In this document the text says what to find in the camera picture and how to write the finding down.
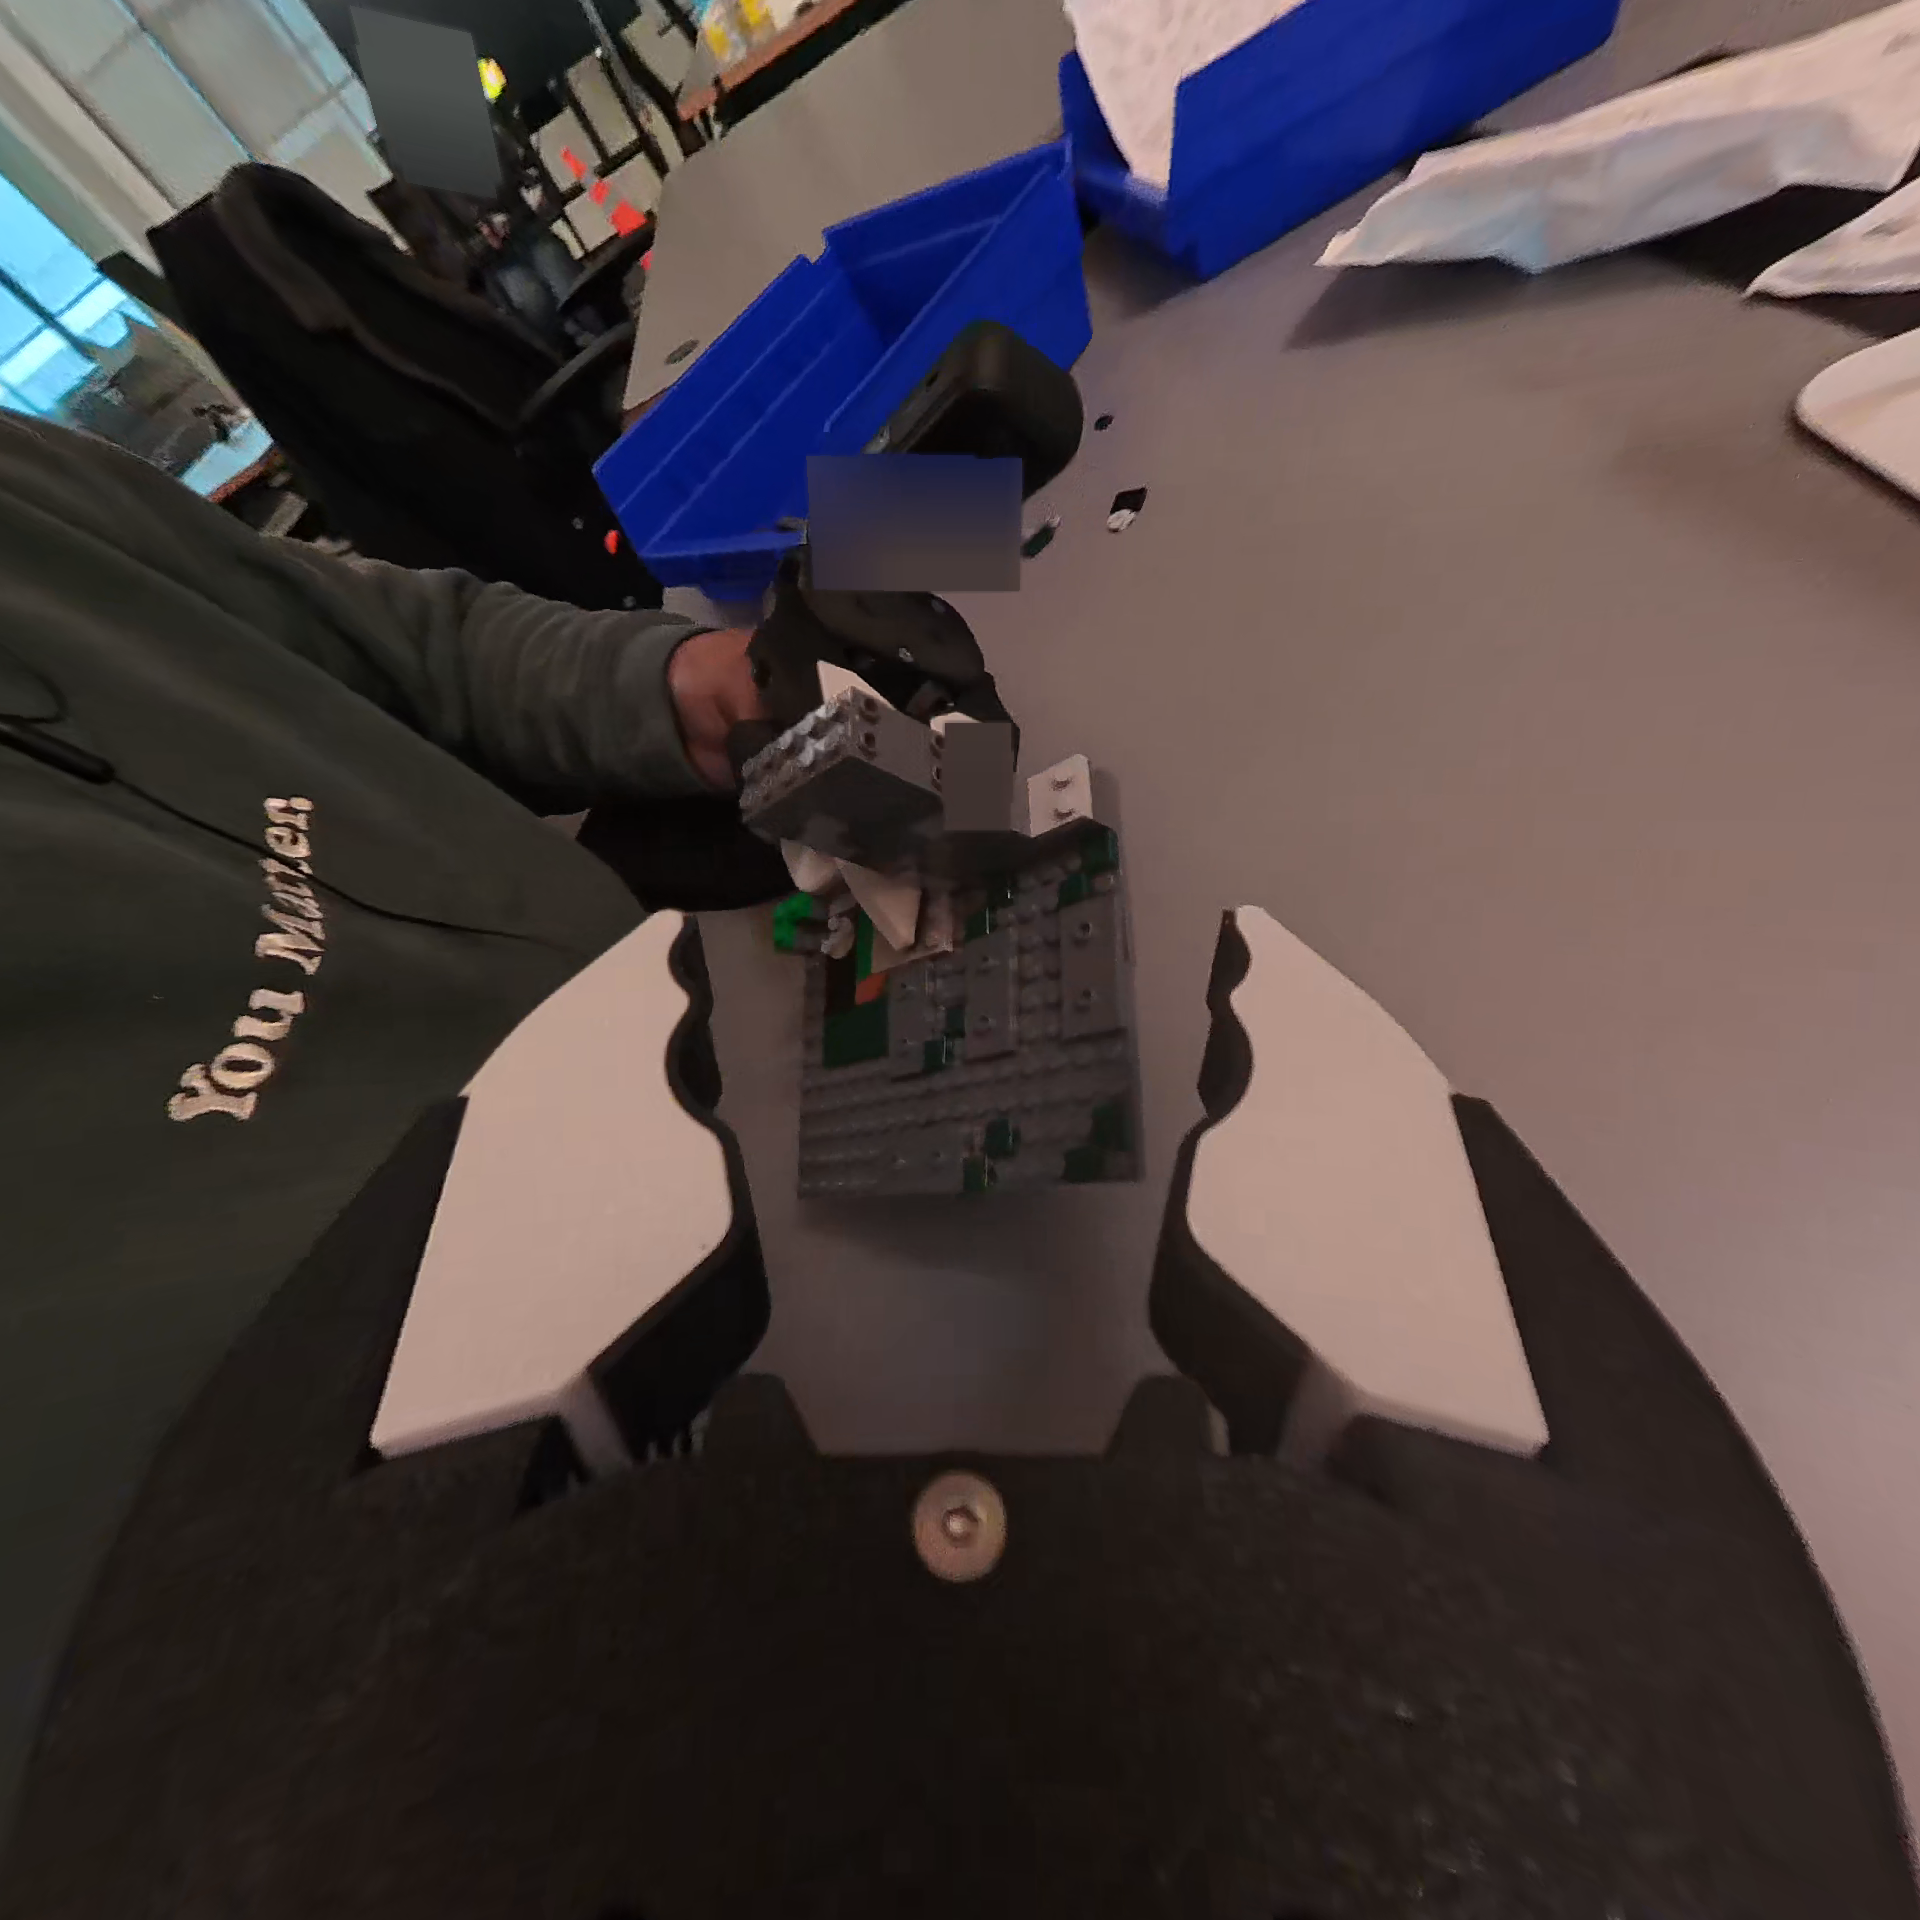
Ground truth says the person's left hand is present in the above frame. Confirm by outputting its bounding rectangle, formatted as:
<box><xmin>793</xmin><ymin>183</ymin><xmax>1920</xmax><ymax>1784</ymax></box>
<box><xmin>665</xmin><ymin>627</ymin><xmax>769</xmax><ymax>794</ymax></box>

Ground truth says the person's left forearm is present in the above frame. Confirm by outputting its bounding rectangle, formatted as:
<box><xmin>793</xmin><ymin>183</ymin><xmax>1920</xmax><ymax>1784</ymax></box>
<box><xmin>283</xmin><ymin>554</ymin><xmax>721</xmax><ymax>780</ymax></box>

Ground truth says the white crumpled paper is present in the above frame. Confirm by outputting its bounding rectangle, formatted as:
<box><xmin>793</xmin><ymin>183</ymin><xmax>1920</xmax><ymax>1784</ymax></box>
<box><xmin>1064</xmin><ymin>0</ymin><xmax>1351</xmax><ymax>183</ymax></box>

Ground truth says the blue storage bin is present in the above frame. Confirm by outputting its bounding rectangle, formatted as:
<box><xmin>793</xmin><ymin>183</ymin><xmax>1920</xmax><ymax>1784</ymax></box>
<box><xmin>1059</xmin><ymin>0</ymin><xmax>1623</xmax><ymax>277</ymax></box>
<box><xmin>591</xmin><ymin>141</ymin><xmax>1098</xmax><ymax>602</ymax></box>

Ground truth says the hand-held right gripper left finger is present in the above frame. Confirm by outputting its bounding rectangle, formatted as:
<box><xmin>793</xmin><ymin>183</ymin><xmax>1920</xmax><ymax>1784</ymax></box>
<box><xmin>366</xmin><ymin>908</ymin><xmax>775</xmax><ymax>1470</ymax></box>

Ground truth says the thin black cable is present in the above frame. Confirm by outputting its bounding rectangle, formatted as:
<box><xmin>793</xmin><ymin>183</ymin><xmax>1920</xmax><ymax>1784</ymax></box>
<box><xmin>0</xmin><ymin>646</ymin><xmax>118</xmax><ymax>792</ymax></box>

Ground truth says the black office chair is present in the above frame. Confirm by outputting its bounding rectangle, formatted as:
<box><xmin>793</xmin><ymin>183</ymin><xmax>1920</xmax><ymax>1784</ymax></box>
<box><xmin>150</xmin><ymin>165</ymin><xmax>662</xmax><ymax>611</ymax></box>

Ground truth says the grey studded brick baseplate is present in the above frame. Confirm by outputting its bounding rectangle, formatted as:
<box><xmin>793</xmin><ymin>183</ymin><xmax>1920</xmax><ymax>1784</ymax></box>
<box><xmin>769</xmin><ymin>817</ymin><xmax>1148</xmax><ymax>1201</ymax></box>

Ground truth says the grey brick wall assembly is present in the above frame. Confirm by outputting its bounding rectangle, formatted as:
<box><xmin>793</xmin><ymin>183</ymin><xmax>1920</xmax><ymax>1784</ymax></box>
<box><xmin>737</xmin><ymin>696</ymin><xmax>1122</xmax><ymax>900</ymax></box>

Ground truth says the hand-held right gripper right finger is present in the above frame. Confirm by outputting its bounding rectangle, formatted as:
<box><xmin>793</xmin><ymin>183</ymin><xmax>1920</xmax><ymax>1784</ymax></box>
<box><xmin>1146</xmin><ymin>905</ymin><xmax>1551</xmax><ymax>1464</ymax></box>

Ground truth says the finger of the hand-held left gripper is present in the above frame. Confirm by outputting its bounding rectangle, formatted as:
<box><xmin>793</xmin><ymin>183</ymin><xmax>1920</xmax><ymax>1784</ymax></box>
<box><xmin>777</xmin><ymin>839</ymin><xmax>962</xmax><ymax>957</ymax></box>

